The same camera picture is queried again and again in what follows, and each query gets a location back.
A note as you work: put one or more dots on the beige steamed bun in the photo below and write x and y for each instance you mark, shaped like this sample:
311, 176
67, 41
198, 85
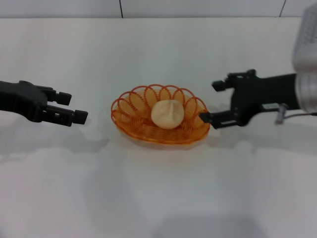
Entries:
168, 116

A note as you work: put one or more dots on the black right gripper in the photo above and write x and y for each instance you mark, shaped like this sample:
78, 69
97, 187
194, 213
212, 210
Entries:
260, 91

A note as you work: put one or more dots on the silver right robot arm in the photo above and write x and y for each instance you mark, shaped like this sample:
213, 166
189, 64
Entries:
307, 49

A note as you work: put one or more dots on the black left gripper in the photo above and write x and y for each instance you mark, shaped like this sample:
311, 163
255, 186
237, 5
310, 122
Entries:
22, 99

